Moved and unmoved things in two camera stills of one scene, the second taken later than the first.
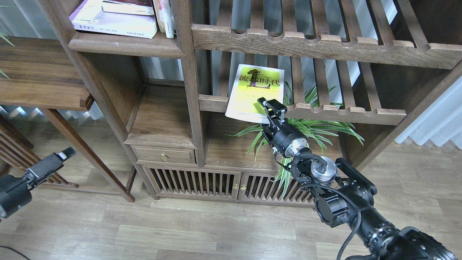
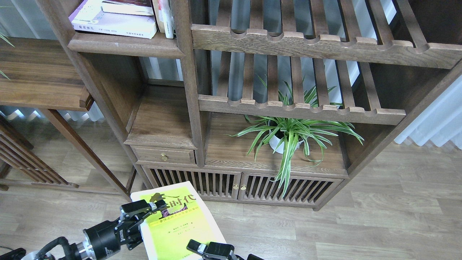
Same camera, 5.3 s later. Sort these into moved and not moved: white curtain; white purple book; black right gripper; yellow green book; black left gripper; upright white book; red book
Moved: yellow green book; black left gripper; black right gripper
Not moved: white curtain; white purple book; red book; upright white book
